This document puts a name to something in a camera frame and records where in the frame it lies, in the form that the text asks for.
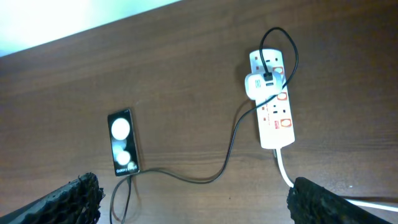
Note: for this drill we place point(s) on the black Samsung Galaxy flip phone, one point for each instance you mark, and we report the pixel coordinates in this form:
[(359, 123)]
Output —
[(123, 143)]

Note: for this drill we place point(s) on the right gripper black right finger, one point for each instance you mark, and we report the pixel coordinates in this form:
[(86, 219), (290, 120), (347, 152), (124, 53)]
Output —
[(311, 203)]

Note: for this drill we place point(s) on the white USB charger adapter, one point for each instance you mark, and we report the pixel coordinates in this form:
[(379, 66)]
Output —
[(263, 85)]

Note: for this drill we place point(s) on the white power strip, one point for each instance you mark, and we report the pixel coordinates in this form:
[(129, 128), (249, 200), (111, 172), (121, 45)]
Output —
[(274, 114)]

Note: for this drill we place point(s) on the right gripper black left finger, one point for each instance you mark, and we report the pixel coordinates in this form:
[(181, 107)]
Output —
[(76, 202)]

